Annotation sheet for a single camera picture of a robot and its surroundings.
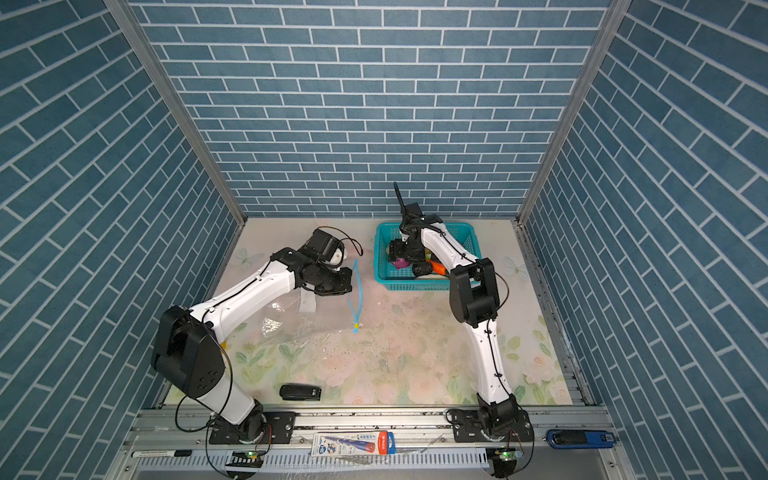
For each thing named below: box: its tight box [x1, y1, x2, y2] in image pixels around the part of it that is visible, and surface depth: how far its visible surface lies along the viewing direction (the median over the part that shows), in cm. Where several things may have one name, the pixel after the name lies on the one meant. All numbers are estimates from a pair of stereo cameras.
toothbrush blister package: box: [311, 431, 397, 457], surface depth 72 cm
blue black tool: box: [546, 429, 618, 449], surface depth 72 cm
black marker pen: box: [131, 450, 193, 458], surface depth 71 cm
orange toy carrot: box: [425, 259, 447, 276], surface depth 104 cm
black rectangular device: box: [279, 384, 322, 401], surface depth 78 cm
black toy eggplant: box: [412, 262, 432, 277], surface depth 102 cm
